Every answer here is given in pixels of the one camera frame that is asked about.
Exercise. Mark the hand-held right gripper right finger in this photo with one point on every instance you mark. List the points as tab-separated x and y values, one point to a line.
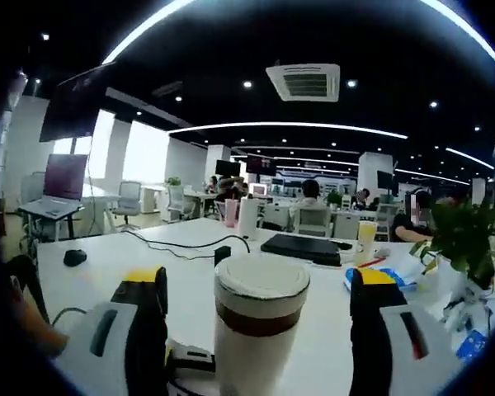
408	359

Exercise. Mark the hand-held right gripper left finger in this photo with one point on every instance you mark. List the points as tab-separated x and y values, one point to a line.
107	354

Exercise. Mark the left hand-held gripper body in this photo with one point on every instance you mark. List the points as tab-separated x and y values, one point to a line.
189	385

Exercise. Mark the cream water cup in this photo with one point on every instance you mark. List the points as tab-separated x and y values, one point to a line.
255	363

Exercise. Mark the yellow drink cup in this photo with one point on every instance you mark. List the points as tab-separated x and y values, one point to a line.
367	243

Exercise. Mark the white table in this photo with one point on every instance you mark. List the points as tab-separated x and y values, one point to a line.
189	297

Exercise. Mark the blue and white tissue pack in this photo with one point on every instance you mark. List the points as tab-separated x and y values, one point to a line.
472	344
404	282

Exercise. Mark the black computer mouse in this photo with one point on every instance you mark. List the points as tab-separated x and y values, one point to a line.
75	257

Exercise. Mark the red pen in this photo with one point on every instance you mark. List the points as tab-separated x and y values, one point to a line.
371	262

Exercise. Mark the black power adapter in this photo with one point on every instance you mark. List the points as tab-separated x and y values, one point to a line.
222	255

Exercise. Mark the green potted plant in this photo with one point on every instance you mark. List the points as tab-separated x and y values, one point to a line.
466	235

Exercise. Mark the white paper towel roll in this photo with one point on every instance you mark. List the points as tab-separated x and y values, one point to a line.
248	218

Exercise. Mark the pink tumbler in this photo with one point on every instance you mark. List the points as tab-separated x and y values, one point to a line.
231	212

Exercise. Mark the grey office chair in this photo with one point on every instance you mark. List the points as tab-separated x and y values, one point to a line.
128	202
176	202

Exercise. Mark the black closed laptop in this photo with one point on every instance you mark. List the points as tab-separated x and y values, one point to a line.
301	247

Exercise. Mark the white mesh office chair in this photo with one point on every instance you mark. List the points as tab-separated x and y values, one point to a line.
312	220

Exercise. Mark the laptop with purple screen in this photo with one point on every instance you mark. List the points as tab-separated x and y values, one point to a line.
64	177

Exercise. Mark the curved ceiling light strip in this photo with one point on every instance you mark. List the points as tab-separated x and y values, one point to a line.
293	123

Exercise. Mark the large black hanging screen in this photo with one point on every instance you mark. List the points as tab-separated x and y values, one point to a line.
74	103

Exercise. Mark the ceiling air conditioner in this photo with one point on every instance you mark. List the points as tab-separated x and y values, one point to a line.
303	82

